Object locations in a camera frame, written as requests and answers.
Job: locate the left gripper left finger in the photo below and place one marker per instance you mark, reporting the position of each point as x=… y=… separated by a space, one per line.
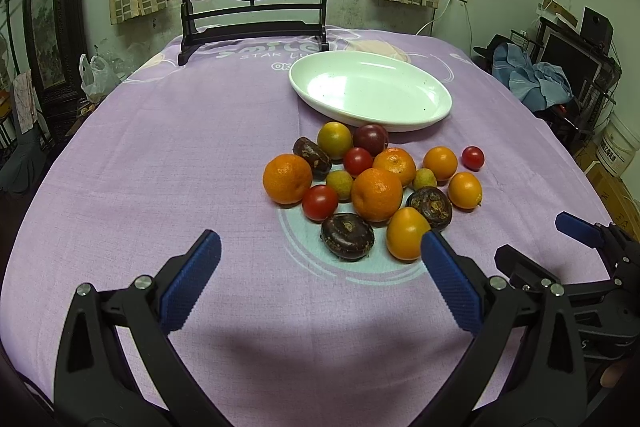
x=93 y=382

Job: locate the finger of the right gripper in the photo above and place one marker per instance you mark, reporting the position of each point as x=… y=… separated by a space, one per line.
x=580 y=230
x=522 y=272

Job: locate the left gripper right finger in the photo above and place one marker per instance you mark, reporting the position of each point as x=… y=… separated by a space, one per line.
x=547 y=383

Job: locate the yellow orange kumquat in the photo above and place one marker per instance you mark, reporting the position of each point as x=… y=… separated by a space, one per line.
x=465 y=191

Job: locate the dark passion fruit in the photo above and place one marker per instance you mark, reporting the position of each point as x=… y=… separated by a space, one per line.
x=318 y=160
x=433 y=205
x=347 y=236

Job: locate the red cherry tomato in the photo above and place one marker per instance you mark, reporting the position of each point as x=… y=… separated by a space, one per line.
x=356 y=160
x=473 y=158
x=319 y=202

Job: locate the yellow orange fruit front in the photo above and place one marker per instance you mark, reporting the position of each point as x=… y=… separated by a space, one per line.
x=404 y=233

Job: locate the green longan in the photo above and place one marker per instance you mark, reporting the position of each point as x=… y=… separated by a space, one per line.
x=341 y=182
x=424 y=178

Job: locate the small orange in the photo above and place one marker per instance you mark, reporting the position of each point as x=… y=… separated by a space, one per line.
x=442 y=162

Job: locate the central orange mandarin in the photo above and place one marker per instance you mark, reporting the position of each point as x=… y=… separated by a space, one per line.
x=376 y=194

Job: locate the dark passion fruit front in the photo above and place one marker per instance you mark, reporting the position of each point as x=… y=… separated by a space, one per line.
x=347 y=236

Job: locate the red cherry tomato front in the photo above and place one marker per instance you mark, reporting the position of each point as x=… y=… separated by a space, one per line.
x=319 y=202

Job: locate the large orange mandarin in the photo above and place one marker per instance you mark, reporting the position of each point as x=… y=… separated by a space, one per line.
x=286 y=179

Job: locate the person's right hand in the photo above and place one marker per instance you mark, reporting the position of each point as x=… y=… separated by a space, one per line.
x=611 y=375

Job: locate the cardboard box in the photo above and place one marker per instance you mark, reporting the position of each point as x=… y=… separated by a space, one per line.
x=622 y=208

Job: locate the white plastic bucket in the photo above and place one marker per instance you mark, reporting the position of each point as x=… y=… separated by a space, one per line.
x=617 y=147

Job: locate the blue cloth pile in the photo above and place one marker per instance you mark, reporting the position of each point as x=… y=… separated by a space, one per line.
x=538 y=86

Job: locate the large mandarin behind centre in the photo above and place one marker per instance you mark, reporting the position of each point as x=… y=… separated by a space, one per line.
x=397 y=161

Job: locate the black monitor on shelf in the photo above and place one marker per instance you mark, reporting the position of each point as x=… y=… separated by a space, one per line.
x=581 y=48

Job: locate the purple printed tablecloth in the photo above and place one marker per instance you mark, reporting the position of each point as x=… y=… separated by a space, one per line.
x=284 y=333

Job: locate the dark red plum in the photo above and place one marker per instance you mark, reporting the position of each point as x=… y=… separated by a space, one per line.
x=371 y=137

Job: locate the yellow green round fruit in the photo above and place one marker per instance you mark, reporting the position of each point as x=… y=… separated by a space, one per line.
x=335 y=139

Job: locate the white oval plate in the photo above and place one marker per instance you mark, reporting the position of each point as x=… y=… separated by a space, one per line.
x=356 y=88

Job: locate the white plastic bag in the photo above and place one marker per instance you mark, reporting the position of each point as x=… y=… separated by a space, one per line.
x=98 y=79

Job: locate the dark framed wall painting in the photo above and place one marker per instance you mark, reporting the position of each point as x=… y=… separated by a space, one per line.
x=48 y=52

